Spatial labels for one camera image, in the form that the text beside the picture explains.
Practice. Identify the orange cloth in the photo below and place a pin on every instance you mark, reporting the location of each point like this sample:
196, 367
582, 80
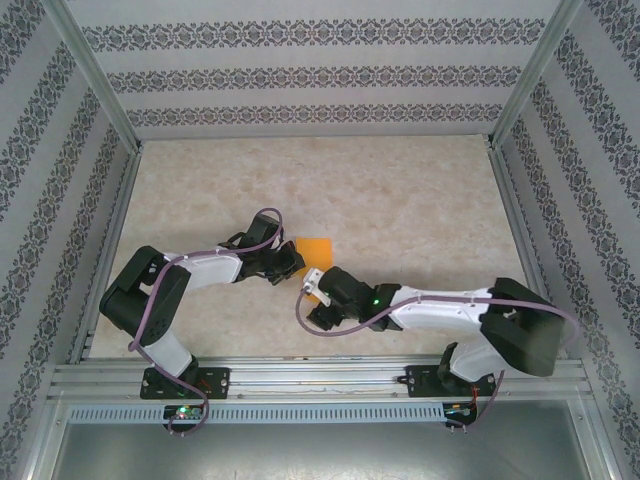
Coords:
317, 252

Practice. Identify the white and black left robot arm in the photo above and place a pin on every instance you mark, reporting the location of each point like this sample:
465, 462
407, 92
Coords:
135, 300

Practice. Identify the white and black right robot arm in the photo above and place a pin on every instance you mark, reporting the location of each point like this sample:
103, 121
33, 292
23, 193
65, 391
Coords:
520, 330

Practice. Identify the grey sheet metal tray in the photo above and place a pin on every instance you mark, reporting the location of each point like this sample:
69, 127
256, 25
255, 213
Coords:
320, 450

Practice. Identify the small controller board with LED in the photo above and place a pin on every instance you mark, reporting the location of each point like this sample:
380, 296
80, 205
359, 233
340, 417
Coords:
457, 411
182, 413

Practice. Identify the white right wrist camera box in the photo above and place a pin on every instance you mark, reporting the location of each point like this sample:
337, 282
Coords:
315, 285

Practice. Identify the aluminium mounting rail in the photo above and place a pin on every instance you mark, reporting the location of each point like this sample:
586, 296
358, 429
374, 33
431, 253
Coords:
310, 380

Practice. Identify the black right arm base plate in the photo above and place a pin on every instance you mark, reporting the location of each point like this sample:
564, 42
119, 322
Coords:
420, 382

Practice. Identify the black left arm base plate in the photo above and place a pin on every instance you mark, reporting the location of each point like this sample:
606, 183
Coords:
220, 382

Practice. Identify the aluminium side rail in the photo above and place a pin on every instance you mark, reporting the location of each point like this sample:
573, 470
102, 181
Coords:
525, 250
107, 225

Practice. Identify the aluminium frame post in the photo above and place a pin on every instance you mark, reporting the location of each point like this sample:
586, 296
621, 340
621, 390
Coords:
537, 75
95, 75

